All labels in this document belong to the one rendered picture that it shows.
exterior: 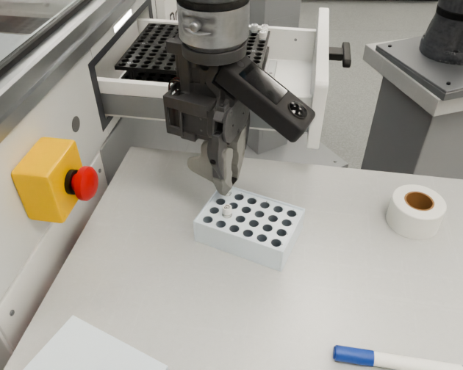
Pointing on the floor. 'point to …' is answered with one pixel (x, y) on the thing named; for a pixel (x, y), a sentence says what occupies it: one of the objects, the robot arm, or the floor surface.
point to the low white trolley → (273, 320)
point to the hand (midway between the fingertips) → (231, 184)
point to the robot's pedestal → (419, 127)
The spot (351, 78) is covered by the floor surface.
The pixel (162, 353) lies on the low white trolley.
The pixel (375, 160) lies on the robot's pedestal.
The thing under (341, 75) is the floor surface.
